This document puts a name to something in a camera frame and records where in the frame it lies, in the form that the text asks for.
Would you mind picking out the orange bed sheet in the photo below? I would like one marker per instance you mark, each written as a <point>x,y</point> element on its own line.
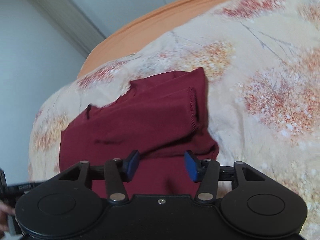
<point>140,32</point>

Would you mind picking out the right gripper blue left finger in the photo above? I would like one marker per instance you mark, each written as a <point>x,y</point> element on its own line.
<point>117,172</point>

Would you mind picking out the floral beige quilt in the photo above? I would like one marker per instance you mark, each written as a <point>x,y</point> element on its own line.
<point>261,59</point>

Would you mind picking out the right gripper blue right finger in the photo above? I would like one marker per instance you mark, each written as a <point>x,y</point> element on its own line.
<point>206,173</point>

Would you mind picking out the person's left hand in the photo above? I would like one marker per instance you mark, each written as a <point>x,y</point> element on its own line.
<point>5,211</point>

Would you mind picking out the beige left curtain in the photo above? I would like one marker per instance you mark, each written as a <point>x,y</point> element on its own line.
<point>66,17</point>

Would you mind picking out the dark red long-sleeve shirt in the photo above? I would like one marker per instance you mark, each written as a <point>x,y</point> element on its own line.
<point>161,117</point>

